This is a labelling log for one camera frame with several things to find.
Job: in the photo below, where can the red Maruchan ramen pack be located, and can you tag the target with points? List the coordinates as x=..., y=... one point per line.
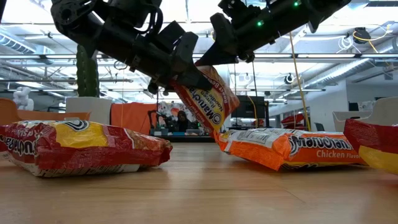
x=93, y=155
x=211, y=105
x=373, y=140

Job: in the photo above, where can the long linear light fixture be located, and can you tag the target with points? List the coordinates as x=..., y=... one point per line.
x=280, y=56

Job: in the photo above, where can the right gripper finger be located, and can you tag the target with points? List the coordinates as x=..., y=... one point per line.
x=217, y=59

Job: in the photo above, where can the white humanoid figure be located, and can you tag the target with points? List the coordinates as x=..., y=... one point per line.
x=23, y=96

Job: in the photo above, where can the black background table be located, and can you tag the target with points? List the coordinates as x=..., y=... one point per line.
x=186, y=139

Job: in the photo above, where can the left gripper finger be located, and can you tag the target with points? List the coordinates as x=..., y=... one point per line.
x=192, y=80

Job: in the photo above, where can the orange fabric panel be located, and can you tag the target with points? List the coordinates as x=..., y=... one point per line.
x=133, y=116

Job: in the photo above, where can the orange plastic bin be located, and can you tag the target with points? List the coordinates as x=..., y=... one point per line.
x=9, y=112

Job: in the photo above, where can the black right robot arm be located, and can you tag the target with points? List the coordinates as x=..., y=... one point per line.
x=286, y=15

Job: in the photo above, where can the red curved object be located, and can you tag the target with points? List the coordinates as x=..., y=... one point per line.
x=292, y=119

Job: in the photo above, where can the black background monitor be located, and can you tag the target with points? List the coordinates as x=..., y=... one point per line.
x=252, y=107

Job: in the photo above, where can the person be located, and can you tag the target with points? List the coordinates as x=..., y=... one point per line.
x=183, y=121

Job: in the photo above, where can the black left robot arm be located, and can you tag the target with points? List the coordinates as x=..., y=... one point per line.
x=93, y=31

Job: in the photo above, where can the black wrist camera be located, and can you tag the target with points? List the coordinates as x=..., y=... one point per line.
x=171, y=32
x=239, y=9

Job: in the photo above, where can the green cactus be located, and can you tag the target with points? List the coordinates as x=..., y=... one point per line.
x=88, y=81

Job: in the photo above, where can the white plastic bin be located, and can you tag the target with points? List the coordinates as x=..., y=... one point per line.
x=385, y=109

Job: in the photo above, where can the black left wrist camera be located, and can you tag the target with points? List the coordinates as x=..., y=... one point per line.
x=171, y=32

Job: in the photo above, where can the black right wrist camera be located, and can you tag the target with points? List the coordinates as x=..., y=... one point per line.
x=239, y=9

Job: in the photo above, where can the orange Maruchan ramen pack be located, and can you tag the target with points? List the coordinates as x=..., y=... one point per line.
x=280, y=152

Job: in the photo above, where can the white hexagonal plant pot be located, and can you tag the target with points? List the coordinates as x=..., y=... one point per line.
x=90, y=109

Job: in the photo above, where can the small dark screen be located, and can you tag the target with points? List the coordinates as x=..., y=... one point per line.
x=353, y=106

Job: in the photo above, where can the floral patterned cloth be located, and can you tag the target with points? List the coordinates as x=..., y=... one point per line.
x=166, y=112

